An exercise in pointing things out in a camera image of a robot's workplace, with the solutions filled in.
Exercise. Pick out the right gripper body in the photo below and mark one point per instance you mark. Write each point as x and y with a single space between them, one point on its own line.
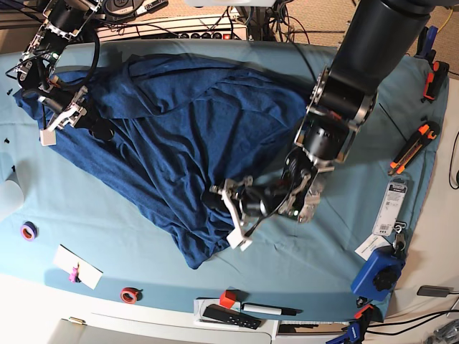
67 107

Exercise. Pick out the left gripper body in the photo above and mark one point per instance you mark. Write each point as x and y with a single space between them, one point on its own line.
256 201

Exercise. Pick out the dark blue t-shirt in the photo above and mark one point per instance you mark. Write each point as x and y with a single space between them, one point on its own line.
182 124

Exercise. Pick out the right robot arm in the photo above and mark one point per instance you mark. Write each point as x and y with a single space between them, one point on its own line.
64 21

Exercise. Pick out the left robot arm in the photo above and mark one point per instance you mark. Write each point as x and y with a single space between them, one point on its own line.
345 94

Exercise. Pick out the red cube block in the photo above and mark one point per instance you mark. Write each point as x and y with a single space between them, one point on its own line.
227 299

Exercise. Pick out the white black marker pen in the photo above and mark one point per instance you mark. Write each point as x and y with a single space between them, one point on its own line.
270 310

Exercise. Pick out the light blue table cloth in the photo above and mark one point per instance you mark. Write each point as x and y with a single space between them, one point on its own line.
309 266

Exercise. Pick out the black remote control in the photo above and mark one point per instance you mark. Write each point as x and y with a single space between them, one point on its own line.
231 317

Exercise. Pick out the purple tape roll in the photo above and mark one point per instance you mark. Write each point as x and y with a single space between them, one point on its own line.
29 231

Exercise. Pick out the white label card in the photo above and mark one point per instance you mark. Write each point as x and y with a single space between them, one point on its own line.
372 242

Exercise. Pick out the red tape roll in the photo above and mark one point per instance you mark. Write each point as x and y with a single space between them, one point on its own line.
130 295

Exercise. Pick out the clear blister retail package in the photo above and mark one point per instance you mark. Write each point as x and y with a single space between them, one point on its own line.
391 205

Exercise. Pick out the white paper card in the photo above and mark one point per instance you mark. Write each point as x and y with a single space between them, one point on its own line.
66 260

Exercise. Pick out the blue box with knob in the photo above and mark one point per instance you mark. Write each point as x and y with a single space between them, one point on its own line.
379 274

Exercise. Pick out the small pink toy figure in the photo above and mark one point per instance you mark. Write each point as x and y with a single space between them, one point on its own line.
74 275

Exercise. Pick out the black zip tie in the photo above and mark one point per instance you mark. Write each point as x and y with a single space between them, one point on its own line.
393 122

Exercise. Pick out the blue black clamp bottom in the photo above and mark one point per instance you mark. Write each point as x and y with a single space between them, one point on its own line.
356 330

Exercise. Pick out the blue black clamp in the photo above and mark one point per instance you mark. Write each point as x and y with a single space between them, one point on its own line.
425 43
356 330

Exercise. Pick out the white power strip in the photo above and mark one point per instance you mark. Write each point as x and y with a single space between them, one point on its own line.
220 26

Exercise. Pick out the orange black utility knife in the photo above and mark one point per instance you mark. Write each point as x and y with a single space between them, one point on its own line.
419 140

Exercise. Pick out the black phone device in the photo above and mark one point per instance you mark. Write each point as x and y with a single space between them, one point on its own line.
433 291

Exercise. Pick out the blue black clamp top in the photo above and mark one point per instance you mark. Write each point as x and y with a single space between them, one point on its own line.
425 43

